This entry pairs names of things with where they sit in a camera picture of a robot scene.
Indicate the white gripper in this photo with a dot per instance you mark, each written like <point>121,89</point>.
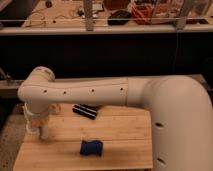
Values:
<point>34,121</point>

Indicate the black object on bench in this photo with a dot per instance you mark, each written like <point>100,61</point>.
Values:
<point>119,17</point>

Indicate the grey metal post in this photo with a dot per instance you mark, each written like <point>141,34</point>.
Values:
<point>88,15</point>
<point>182,18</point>

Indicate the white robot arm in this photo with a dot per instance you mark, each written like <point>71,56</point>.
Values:
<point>180,107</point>

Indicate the wooden board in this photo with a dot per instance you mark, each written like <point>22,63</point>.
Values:
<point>125,133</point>

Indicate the grey metal post right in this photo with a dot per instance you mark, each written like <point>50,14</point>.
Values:
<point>182,18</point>

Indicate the blue cloth roll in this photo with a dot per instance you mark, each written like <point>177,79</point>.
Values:
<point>94,147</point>

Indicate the black striped box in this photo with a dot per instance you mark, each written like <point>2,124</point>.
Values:
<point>85,110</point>

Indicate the clear glass jar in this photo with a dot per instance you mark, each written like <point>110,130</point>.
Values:
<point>55,109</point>

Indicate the orange red basket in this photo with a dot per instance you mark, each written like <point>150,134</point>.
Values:
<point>142,14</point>

